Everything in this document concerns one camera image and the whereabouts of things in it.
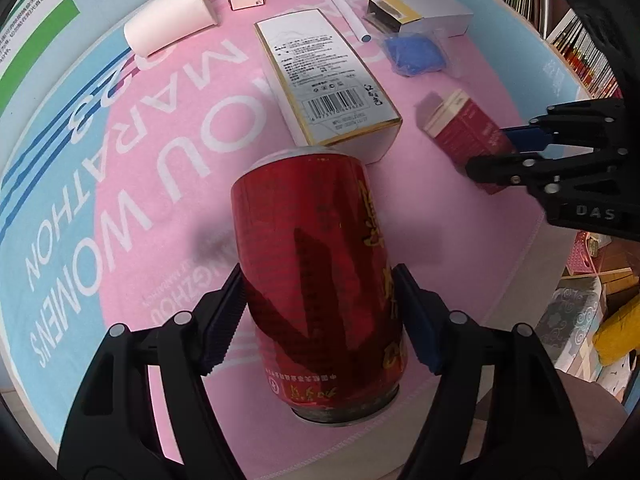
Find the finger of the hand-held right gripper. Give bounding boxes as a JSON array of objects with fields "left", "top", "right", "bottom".
[
  {"left": 500, "top": 97, "right": 626, "bottom": 154},
  {"left": 465, "top": 147, "right": 626, "bottom": 197}
]

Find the white paper tube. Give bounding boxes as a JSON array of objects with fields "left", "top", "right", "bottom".
[{"left": 325, "top": 0, "right": 373, "bottom": 43}]

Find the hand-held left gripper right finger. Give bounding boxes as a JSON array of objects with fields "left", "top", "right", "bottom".
[{"left": 392, "top": 262, "right": 588, "bottom": 480}]

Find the long white gold-trimmed box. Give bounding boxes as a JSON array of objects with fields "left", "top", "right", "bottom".
[{"left": 254, "top": 9, "right": 403, "bottom": 165}]

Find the blue item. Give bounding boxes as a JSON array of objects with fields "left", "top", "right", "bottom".
[{"left": 380, "top": 30, "right": 463, "bottom": 79}]

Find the pink plastic basket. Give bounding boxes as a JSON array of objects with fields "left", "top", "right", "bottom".
[{"left": 565, "top": 230, "right": 601, "bottom": 276}]

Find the row of red-spined books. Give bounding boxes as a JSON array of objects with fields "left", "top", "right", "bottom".
[{"left": 547, "top": 15, "right": 623, "bottom": 98}]

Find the green and white poster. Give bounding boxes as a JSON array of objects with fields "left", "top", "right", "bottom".
[{"left": 0, "top": 0, "right": 81, "bottom": 106}]

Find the grey patterned storage box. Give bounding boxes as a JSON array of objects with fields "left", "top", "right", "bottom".
[{"left": 540, "top": 275, "right": 608, "bottom": 376}]

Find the pink and blue printed mat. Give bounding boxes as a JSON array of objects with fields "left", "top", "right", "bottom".
[{"left": 0, "top": 0, "right": 596, "bottom": 480}]

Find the white paper cup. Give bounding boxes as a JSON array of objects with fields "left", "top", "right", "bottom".
[{"left": 123, "top": 0, "right": 221, "bottom": 58}]

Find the dark red small box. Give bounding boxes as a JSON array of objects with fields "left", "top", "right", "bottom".
[{"left": 424, "top": 89, "right": 521, "bottom": 196}]

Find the white open cardboard box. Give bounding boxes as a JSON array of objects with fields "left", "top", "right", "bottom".
[{"left": 365, "top": 0, "right": 473, "bottom": 38}]

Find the red drink can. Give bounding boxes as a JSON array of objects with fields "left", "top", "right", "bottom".
[{"left": 230, "top": 146, "right": 408, "bottom": 426}]

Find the yellow cloth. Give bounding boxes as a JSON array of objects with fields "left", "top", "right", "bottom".
[{"left": 592, "top": 300, "right": 640, "bottom": 366}]

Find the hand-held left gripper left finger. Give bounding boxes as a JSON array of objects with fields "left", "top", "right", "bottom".
[{"left": 57, "top": 262, "right": 248, "bottom": 480}]

